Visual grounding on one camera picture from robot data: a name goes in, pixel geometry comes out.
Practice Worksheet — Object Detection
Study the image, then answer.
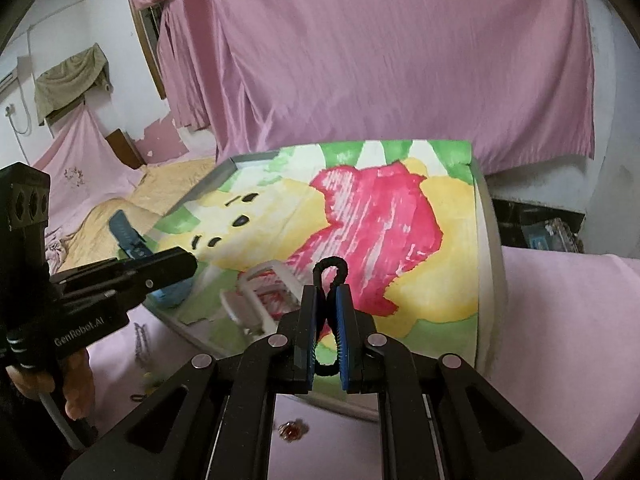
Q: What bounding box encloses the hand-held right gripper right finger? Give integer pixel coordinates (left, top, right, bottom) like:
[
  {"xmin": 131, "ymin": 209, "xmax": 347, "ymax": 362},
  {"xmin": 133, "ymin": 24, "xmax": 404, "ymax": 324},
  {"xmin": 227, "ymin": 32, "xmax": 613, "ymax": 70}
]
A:
[{"xmin": 335, "ymin": 284, "xmax": 584, "ymax": 480}]

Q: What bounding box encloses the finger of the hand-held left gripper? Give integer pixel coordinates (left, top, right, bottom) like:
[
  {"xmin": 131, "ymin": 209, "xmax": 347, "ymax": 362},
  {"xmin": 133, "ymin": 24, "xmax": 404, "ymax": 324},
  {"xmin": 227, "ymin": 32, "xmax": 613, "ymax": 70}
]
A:
[{"xmin": 49, "ymin": 247, "xmax": 199, "ymax": 312}]

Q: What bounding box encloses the blue wrist watch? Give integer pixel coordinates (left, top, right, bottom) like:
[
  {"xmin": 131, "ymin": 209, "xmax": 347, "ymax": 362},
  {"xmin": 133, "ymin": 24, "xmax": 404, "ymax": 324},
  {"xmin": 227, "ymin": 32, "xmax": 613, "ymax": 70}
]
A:
[{"xmin": 109, "ymin": 209, "xmax": 194, "ymax": 309}]

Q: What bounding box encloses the white air conditioner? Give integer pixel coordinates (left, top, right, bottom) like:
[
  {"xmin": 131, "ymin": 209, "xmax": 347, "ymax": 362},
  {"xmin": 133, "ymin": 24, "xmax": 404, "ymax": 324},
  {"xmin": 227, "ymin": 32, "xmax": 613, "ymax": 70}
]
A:
[{"xmin": 0, "ymin": 56, "xmax": 19, "ymax": 94}]

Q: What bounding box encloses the painted cardboard tray box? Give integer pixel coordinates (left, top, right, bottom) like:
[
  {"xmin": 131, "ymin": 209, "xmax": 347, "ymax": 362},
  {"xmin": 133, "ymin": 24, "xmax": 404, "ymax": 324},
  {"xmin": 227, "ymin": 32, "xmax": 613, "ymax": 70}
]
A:
[{"xmin": 145, "ymin": 139, "xmax": 510, "ymax": 422}]

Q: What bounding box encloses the thin chain necklace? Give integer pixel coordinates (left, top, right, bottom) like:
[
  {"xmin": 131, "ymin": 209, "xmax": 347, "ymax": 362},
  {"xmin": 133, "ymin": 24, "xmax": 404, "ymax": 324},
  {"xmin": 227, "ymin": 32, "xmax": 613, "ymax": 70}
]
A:
[{"xmin": 134, "ymin": 322, "xmax": 152, "ymax": 377}]

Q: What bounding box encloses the wooden window frame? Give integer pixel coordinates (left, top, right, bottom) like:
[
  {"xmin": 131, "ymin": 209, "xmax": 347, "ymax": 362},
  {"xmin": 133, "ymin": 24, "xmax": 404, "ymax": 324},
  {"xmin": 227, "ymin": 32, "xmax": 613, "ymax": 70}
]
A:
[{"xmin": 127, "ymin": 1, "xmax": 168, "ymax": 101}]

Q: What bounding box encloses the olive green cloth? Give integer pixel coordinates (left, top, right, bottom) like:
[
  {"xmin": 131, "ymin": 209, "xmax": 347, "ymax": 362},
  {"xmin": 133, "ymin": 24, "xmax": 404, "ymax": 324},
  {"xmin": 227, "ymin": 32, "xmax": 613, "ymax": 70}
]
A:
[{"xmin": 33, "ymin": 43, "xmax": 112, "ymax": 127}]

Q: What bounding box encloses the crumpled pink cloth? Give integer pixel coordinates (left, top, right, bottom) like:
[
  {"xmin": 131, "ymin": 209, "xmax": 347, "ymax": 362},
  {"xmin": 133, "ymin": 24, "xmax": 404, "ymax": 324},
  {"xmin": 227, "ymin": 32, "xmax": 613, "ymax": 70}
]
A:
[{"xmin": 44, "ymin": 229, "xmax": 72, "ymax": 273}]

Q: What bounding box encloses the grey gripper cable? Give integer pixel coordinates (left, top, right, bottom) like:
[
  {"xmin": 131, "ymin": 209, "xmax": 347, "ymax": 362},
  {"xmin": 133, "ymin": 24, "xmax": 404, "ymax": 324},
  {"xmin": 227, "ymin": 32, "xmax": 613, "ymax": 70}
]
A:
[{"xmin": 39, "ymin": 391, "xmax": 83, "ymax": 452}]

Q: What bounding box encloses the pale hair claw clip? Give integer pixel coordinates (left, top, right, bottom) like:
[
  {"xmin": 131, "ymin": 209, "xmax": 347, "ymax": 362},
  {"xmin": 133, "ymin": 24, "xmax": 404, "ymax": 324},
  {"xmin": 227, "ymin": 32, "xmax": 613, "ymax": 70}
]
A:
[{"xmin": 220, "ymin": 259, "xmax": 312, "ymax": 337}]

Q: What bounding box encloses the black hair tie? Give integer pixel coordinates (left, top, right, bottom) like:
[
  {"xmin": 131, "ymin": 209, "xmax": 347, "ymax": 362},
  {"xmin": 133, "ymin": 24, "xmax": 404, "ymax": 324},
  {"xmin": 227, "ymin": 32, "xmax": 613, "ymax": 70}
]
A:
[{"xmin": 312, "ymin": 257, "xmax": 349, "ymax": 377}]

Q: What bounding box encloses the large pink curtain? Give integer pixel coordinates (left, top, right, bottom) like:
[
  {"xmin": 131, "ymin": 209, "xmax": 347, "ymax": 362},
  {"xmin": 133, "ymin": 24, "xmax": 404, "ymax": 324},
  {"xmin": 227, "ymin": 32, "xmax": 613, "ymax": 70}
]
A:
[{"xmin": 197, "ymin": 0, "xmax": 597, "ymax": 177}]

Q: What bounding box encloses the pink tablecloth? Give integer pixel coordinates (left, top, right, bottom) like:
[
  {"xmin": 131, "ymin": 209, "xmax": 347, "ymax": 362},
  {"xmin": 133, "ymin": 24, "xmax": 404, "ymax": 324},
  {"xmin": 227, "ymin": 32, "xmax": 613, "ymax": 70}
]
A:
[{"xmin": 86, "ymin": 245, "xmax": 640, "ymax": 480}]

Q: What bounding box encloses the wooden headboard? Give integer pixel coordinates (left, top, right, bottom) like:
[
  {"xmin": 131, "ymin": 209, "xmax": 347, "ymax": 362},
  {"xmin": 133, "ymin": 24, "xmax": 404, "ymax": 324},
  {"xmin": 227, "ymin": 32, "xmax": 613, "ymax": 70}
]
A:
[{"xmin": 104, "ymin": 128, "xmax": 147, "ymax": 170}]

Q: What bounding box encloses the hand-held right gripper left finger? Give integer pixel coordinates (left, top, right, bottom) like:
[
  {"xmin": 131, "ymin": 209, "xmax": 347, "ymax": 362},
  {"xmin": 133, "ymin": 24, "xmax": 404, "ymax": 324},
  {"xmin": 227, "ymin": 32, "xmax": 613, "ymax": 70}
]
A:
[{"xmin": 62, "ymin": 284, "xmax": 326, "ymax": 480}]

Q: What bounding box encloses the pink embroidered sheet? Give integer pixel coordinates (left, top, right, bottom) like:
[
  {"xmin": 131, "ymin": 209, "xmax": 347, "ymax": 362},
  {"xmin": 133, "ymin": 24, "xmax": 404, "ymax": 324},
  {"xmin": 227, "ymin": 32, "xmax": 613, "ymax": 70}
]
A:
[{"xmin": 32, "ymin": 107, "xmax": 147, "ymax": 222}]

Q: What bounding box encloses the person's left hand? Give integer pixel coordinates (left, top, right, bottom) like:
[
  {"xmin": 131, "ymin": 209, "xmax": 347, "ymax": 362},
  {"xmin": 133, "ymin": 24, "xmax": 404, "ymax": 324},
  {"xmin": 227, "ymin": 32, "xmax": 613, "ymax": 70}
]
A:
[{"xmin": 10, "ymin": 347, "xmax": 95, "ymax": 422}]

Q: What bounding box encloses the clear plastic package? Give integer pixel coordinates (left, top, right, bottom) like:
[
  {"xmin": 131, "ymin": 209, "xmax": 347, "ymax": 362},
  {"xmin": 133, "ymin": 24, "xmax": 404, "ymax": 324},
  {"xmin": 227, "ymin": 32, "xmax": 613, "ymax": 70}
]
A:
[{"xmin": 521, "ymin": 216, "xmax": 585, "ymax": 254}]

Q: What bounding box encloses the yellow blanket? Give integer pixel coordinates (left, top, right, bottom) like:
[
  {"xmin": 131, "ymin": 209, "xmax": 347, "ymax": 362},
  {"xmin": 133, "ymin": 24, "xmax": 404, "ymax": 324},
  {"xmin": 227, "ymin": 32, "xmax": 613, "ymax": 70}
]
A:
[{"xmin": 45, "ymin": 157, "xmax": 217, "ymax": 281}]

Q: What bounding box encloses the gathered pink window curtain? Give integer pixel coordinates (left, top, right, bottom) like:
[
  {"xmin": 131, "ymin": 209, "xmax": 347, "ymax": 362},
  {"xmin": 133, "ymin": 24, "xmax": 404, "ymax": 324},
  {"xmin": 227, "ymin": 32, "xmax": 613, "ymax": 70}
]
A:
[{"xmin": 121, "ymin": 0, "xmax": 217, "ymax": 132}]

